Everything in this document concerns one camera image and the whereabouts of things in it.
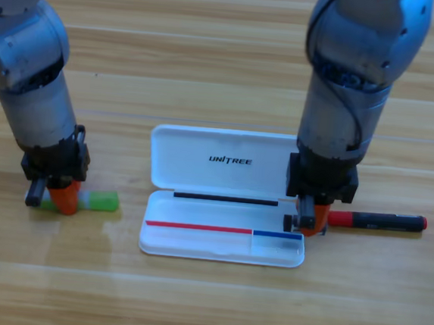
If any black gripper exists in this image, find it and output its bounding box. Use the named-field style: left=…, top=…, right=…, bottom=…
left=17, top=120, right=94, bottom=217
left=281, top=142, right=363, bottom=242

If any green and white pen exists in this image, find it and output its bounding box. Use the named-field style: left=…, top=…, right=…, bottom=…
left=26, top=183, right=120, bottom=217

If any red and black whiteboard marker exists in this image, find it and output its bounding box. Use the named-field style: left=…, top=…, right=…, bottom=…
left=327, top=208, right=429, bottom=235

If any white Unitree pencil case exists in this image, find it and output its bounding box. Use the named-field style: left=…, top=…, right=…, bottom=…
left=137, top=122, right=315, bottom=270

